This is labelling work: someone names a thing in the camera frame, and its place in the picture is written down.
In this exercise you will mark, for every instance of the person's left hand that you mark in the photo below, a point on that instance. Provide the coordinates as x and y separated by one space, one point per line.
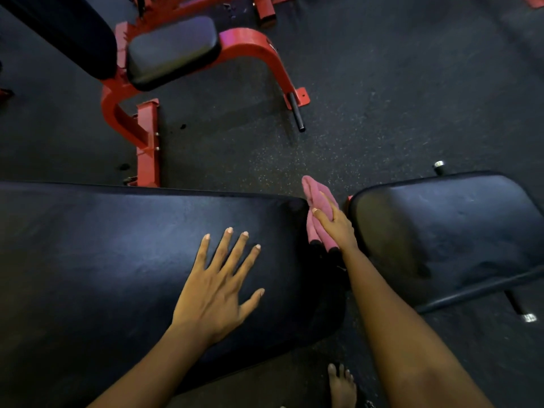
208 301

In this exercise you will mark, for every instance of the person's right hand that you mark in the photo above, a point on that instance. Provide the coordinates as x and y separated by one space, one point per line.
340 229

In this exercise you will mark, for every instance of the person's left middle finger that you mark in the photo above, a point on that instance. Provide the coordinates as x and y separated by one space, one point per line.
238 252

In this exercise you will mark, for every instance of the person's left little finger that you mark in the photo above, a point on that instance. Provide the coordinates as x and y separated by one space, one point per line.
202 252

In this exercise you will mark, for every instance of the person's right thumb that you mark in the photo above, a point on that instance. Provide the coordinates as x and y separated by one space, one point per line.
321 220

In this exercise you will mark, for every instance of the person's left thumb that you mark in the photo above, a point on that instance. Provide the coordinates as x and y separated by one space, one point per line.
254 300

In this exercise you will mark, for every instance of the pink cloth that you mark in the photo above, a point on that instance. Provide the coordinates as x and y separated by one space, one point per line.
316 199

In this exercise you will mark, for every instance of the person's right forearm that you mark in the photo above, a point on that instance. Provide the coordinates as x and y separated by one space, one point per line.
399 335

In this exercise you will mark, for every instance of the person's left forearm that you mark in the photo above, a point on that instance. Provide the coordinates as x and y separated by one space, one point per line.
148 373

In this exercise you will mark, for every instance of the long black bench back pad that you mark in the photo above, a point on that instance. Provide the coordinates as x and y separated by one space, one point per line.
106 271

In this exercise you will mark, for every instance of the person's bare foot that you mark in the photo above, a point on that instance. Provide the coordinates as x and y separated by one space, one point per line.
342 386

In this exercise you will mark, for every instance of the silver-tipped adjustment pin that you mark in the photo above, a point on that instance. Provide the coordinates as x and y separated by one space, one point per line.
438 167

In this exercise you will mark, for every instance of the black bench seat pad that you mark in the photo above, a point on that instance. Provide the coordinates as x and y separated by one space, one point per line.
450 233

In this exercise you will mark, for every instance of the small black padded seat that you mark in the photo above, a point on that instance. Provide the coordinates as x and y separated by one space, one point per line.
172 50

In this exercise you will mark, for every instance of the black padded backrest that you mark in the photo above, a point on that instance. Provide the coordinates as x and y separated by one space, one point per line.
63 29

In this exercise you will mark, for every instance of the red machine foot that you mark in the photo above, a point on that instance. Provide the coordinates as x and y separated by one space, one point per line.
534 0

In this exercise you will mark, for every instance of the black bench frame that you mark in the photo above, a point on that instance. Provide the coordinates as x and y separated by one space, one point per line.
480 291

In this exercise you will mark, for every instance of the red weight bench frame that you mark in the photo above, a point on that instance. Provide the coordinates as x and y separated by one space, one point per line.
250 44

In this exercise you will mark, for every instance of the red gym machine frame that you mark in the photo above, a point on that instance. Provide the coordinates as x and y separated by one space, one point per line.
263 6

